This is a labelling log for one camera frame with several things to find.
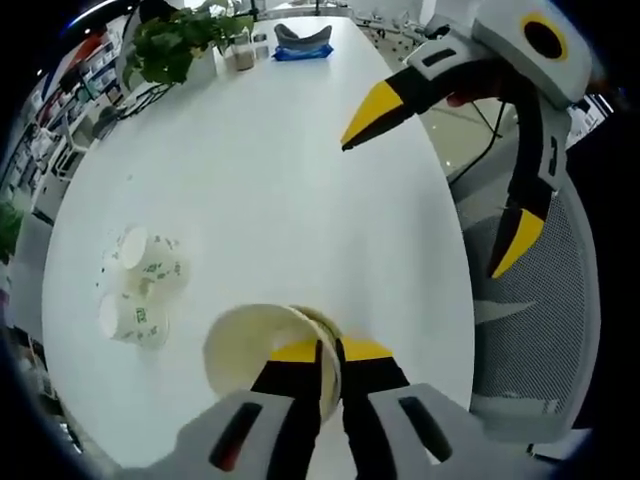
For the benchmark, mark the white table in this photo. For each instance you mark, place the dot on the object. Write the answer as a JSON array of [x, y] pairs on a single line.
[[275, 200]]

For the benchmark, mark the small glass jar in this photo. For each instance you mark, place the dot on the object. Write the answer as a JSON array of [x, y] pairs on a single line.
[[261, 45]]

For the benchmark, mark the person's right hand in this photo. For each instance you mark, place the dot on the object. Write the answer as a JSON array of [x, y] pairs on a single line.
[[465, 99]]

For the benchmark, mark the glass jar with brown contents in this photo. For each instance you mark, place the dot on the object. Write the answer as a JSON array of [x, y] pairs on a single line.
[[242, 55]]

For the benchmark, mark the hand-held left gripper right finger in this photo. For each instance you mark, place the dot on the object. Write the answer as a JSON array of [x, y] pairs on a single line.
[[370, 400]]

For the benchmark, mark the grey curved holder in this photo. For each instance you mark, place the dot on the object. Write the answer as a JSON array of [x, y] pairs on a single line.
[[287, 36]]

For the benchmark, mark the shelving with white boxes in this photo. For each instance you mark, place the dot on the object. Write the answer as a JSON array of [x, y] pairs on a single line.
[[90, 70]]

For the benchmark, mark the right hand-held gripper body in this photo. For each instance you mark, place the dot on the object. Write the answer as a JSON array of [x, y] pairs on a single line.
[[545, 65]]

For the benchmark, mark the grey mesh office chair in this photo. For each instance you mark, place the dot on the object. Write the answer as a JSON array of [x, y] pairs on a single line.
[[540, 325]]

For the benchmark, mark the green potted plant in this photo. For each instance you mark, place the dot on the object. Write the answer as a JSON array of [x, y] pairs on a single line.
[[165, 50]]

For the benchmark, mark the green-print paper cup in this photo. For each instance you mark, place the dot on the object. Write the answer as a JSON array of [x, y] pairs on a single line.
[[140, 325], [165, 265], [137, 287]]

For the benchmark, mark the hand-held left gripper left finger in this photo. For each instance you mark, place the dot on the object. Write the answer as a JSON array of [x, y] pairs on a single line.
[[290, 400]]

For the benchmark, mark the blue wipes packet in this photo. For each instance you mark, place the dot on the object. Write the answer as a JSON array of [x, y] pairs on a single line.
[[300, 54]]

